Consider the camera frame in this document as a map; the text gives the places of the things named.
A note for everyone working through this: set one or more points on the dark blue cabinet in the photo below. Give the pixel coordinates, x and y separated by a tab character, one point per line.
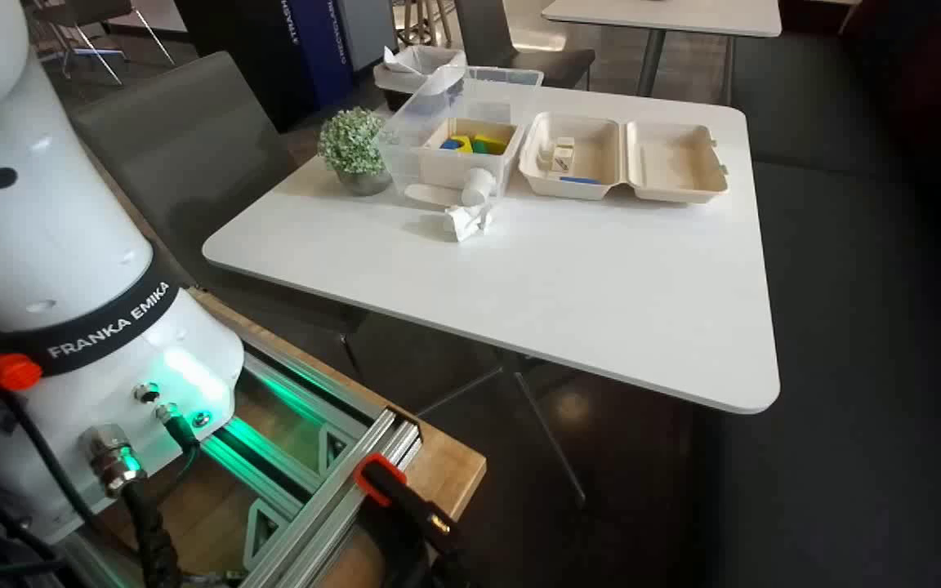
276	50

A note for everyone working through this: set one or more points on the white toy piece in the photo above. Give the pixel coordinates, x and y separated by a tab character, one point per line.
559	153

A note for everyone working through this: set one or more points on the dark sofa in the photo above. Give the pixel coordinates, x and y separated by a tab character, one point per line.
875	329

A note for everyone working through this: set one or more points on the wooden base board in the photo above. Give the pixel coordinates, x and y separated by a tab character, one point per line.
453	469

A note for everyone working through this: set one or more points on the white small bottle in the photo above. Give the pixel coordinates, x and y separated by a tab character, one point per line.
479	188

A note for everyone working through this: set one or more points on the blue wooden arch block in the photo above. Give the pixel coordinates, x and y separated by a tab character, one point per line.
448	145

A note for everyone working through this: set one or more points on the metal table leg frame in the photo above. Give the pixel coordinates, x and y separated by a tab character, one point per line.
542	428

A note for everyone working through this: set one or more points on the transparent plastic box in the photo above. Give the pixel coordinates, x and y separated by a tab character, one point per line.
410	115

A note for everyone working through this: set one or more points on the grey upholstered chair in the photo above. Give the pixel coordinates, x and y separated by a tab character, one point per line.
182	140

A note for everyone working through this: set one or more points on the white crumpled paper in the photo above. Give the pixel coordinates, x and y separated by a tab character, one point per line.
470	223

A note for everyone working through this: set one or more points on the aluminium profile frame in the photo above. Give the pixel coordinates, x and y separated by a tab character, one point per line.
308	469

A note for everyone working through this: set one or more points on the large yellow wooden brick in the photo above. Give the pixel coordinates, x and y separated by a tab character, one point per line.
489	140

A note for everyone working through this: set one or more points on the light wooden toy box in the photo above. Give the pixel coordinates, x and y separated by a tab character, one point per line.
470	170

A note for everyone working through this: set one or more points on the metal frame chair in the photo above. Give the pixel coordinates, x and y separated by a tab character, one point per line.
83	37

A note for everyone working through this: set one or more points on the white paper clamshell box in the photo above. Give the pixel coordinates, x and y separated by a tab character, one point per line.
667	163

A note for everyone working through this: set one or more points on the orange black bar clamp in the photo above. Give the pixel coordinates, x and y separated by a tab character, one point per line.
407	508

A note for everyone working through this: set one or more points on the red emergency button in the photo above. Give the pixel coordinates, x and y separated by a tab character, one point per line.
19	372

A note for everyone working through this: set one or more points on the black chair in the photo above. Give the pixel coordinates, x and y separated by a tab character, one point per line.
504	37

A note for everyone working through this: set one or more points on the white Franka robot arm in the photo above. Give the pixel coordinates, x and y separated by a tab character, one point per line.
46	196

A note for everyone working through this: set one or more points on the green potted plant ball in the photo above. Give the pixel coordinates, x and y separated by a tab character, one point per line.
353	145

